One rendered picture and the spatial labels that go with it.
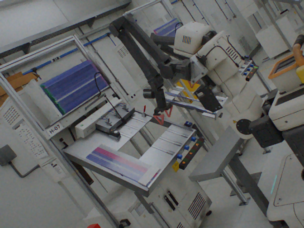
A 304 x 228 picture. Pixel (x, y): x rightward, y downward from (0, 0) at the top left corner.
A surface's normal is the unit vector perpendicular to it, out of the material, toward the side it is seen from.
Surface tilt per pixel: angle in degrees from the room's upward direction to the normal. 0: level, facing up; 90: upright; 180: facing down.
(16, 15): 90
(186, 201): 90
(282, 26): 90
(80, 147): 43
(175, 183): 90
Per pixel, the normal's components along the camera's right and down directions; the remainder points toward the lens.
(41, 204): 0.62, -0.35
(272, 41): -0.52, 0.49
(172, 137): 0.00, -0.82
